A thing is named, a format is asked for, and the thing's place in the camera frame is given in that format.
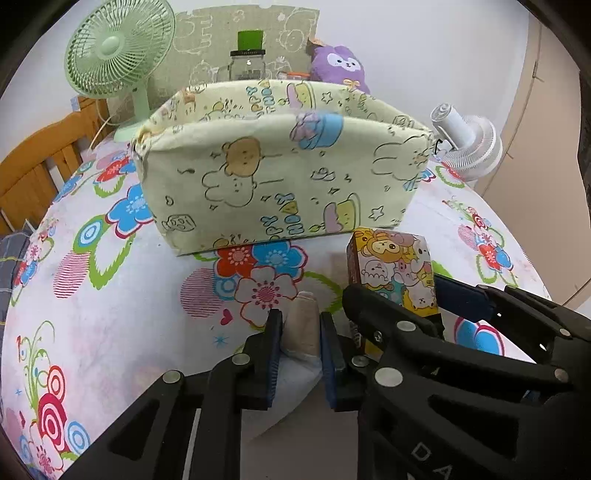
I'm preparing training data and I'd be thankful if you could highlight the purple bunny plush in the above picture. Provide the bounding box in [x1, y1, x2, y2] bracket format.
[308, 43, 370, 94]

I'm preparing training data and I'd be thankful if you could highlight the glass mason jar mug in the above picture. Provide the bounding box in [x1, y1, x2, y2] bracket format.
[216, 49, 266, 82]

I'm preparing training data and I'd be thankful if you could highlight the white beige sock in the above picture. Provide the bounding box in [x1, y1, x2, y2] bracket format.
[242, 291, 322, 443]

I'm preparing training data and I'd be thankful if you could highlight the floral tablecloth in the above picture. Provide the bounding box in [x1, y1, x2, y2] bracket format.
[1, 141, 550, 479]

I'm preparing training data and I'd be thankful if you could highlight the green desk fan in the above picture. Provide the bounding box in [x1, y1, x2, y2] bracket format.
[64, 0, 175, 142]

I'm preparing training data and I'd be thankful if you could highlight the grey plaid pillow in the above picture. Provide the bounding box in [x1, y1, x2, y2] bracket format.
[0, 230, 30, 324]

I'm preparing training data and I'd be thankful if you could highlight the white standing fan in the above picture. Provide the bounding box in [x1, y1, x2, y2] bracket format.
[431, 103, 503, 182]

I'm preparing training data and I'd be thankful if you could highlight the yellow cartoon tissue pack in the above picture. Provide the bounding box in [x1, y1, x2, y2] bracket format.
[346, 227, 445, 335]

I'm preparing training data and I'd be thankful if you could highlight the wooden bed headboard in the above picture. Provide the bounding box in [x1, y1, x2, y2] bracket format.
[0, 96, 112, 235]

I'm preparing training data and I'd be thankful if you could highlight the green cup on jar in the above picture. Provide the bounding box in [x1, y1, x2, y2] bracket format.
[238, 30, 263, 51]

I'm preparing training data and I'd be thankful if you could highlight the yellow cartoon fabric box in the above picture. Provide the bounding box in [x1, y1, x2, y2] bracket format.
[133, 80, 434, 255]

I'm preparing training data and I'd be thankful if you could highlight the beige door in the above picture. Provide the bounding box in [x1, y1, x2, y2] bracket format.
[477, 17, 590, 309]

